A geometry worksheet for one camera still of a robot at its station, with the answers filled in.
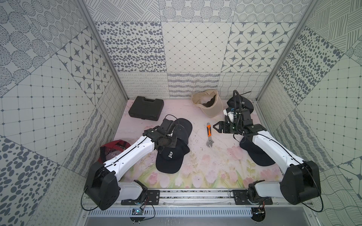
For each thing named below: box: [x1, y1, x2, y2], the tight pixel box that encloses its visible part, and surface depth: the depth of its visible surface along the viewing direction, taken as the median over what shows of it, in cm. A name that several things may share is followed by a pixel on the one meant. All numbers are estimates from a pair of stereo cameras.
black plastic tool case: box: [128, 96, 165, 122], surface depth 113 cm
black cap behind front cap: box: [173, 118, 193, 144], surface depth 99 cm
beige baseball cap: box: [190, 89, 224, 118], surface depth 113 cm
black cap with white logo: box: [155, 138, 190, 174], surface depth 86 cm
